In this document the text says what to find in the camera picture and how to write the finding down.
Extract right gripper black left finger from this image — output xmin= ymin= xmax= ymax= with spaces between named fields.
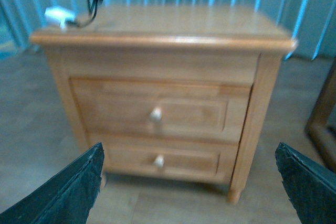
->
xmin=1 ymin=143 xmax=104 ymax=223

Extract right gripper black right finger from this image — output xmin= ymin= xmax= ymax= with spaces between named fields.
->
xmin=275 ymin=142 xmax=335 ymax=223

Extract wooden drawer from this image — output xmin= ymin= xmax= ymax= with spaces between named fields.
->
xmin=71 ymin=78 xmax=250 ymax=143
xmin=89 ymin=134 xmax=238 ymax=184

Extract white charger adapter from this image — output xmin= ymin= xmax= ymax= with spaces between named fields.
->
xmin=44 ymin=6 xmax=77 ymax=29

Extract wooden nightstand cabinet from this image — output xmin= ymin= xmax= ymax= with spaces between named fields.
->
xmin=30 ymin=5 xmax=298 ymax=204

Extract dark wooden furniture frame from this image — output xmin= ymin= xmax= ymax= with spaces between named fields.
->
xmin=305 ymin=61 xmax=335 ymax=172

